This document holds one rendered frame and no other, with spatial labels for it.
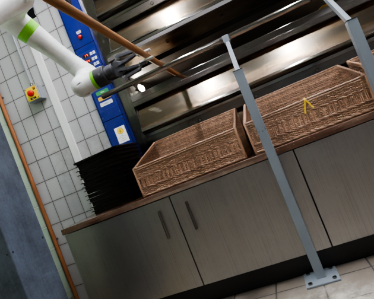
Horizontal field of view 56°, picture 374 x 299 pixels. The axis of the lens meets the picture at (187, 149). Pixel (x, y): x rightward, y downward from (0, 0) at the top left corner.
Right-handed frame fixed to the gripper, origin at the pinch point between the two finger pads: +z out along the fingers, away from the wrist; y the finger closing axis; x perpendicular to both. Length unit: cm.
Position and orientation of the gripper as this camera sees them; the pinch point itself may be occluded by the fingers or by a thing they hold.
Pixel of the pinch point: (145, 56)
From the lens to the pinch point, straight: 171.7
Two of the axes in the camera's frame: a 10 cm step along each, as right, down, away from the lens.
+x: -2.1, 0.6, -9.8
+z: 9.1, -3.6, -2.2
